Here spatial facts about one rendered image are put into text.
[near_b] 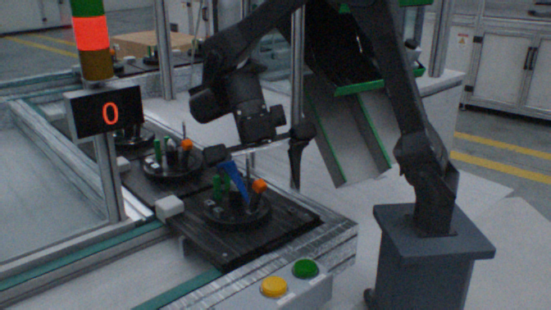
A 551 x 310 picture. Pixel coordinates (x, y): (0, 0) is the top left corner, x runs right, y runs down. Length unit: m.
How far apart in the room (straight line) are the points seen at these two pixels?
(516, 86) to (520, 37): 0.44
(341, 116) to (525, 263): 0.50
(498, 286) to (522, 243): 0.18
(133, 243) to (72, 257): 0.11
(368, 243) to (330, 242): 0.19
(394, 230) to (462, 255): 0.10
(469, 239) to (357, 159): 0.38
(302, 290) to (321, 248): 0.13
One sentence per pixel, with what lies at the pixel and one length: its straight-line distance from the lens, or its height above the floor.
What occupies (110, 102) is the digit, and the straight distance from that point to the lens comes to 0.82.
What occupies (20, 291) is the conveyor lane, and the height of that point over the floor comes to 0.93.
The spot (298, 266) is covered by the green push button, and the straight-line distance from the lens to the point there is 0.78.
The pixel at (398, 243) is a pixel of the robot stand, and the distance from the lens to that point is 0.71.
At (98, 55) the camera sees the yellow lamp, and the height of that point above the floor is 1.30.
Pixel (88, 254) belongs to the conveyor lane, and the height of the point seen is 0.95.
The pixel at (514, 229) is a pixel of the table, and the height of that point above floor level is 0.86.
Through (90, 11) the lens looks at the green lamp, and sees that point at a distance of 0.79.
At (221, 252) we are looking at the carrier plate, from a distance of 0.82.
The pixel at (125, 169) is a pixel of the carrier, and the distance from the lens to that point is 1.15.
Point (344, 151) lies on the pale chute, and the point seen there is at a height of 1.04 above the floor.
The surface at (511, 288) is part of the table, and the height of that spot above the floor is 0.86.
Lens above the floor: 1.46
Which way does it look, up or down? 25 degrees down
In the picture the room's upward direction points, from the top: straight up
